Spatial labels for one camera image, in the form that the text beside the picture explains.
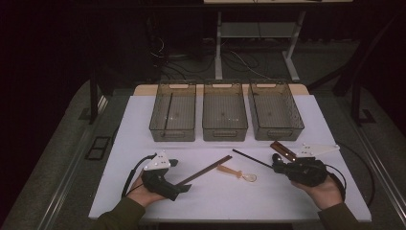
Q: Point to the transparent brown storage bin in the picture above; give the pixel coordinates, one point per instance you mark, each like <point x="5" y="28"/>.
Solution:
<point x="274" y="111"/>
<point x="224" y="111"/>
<point x="182" y="111"/>

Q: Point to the black metal stand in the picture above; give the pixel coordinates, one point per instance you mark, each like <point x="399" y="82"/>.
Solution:
<point x="356" y="102"/>
<point x="93" y="96"/>

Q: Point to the metal spoon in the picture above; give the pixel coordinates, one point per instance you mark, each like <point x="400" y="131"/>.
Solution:
<point x="276" y="158"/>

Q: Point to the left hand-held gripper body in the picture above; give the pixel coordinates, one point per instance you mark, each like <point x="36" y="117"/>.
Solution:
<point x="156" y="183"/>

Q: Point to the aluminium rail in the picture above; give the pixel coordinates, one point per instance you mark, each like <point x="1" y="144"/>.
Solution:
<point x="69" y="179"/>
<point x="386" y="179"/>

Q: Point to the person's left hand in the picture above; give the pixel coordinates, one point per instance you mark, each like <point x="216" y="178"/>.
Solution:
<point x="142" y="196"/>

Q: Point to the black chopstick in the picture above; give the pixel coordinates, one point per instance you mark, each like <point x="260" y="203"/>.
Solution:
<point x="167" y="115"/>
<point x="252" y="158"/>

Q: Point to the white table mat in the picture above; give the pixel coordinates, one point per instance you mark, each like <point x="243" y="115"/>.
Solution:
<point x="223" y="201"/>

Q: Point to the brown chopstick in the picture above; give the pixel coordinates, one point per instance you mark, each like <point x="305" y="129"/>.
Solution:
<point x="208" y="171"/>
<point x="208" y="168"/>

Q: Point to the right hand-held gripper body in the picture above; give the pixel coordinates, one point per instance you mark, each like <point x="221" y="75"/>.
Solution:
<point x="306" y="172"/>

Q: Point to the person's right hand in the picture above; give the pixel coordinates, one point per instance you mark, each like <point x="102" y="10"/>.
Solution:
<point x="327" y="195"/>

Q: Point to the white metal desk frame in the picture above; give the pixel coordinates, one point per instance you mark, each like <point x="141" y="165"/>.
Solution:
<point x="218" y="48"/>

